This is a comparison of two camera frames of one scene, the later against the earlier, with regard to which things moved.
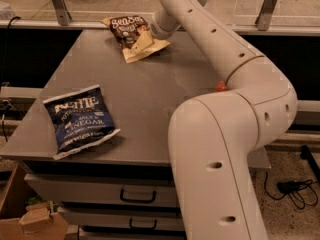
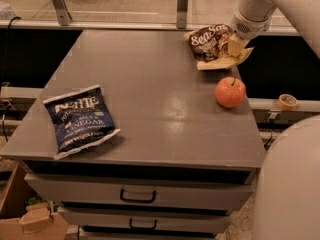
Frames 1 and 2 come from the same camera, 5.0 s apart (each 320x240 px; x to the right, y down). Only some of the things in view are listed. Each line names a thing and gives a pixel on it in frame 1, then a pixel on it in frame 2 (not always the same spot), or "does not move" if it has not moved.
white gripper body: [155, 29] → [250, 28]
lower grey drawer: [123, 218] does not move
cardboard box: [24, 215] does not move
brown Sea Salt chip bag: [127, 31] → [209, 47]
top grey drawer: [104, 190] does not move
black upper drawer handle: [136, 200] does not move
